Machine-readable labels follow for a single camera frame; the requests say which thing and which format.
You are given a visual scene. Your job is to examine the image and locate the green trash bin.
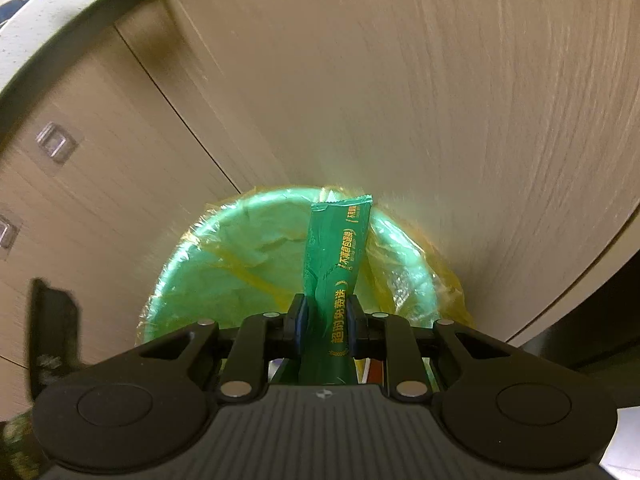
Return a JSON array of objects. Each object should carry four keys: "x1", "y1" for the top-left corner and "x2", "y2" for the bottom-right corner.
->
[{"x1": 135, "y1": 185, "x2": 476, "y2": 391}]

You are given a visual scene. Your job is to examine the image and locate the long green stick packet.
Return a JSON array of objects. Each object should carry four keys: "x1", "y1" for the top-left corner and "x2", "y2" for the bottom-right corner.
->
[{"x1": 297, "y1": 195, "x2": 373, "y2": 386}]

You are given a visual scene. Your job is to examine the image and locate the clear adhesive hook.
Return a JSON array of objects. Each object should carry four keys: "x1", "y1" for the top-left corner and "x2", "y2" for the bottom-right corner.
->
[
  {"x1": 36, "y1": 122, "x2": 81, "y2": 163},
  {"x1": 0, "y1": 212, "x2": 21, "y2": 251}
]

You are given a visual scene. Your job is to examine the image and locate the light wooden cabinet door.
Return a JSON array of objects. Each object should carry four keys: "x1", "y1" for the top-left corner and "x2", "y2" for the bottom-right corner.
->
[
  {"x1": 115, "y1": 0, "x2": 640, "y2": 346},
  {"x1": 0, "y1": 25, "x2": 241, "y2": 411}
]

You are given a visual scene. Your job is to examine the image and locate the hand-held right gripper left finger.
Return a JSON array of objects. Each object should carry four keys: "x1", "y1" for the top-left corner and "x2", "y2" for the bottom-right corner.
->
[{"x1": 142, "y1": 294, "x2": 307, "y2": 402}]

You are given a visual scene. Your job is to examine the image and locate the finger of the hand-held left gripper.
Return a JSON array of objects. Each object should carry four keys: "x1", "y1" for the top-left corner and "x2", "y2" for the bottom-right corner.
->
[{"x1": 29, "y1": 279, "x2": 81, "y2": 401}]

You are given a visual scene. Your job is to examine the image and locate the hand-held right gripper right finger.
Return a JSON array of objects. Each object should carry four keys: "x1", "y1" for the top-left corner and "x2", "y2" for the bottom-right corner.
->
[{"x1": 347, "y1": 294, "x2": 503, "y2": 402}]

